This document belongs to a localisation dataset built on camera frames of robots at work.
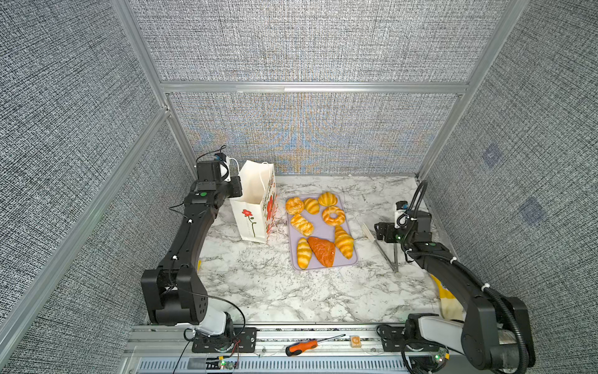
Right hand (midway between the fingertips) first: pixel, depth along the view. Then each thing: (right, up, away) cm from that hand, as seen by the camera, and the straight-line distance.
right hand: (387, 218), depth 88 cm
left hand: (-54, +15, -5) cm, 57 cm away
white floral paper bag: (-48, +4, -8) cm, 49 cm away
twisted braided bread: (-31, -4, +9) cm, 33 cm away
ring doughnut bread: (-18, -2, +13) cm, 22 cm away
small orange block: (-16, -37, -15) cm, 43 cm away
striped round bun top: (-20, +7, +18) cm, 28 cm away
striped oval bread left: (-31, -13, +2) cm, 34 cm away
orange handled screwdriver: (-35, -38, -18) cm, 54 cm away
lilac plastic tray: (-24, -7, +11) cm, 28 cm away
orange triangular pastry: (-23, -13, +2) cm, 27 cm away
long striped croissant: (-15, -9, +4) cm, 19 cm away
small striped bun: (-28, +4, +16) cm, 32 cm away
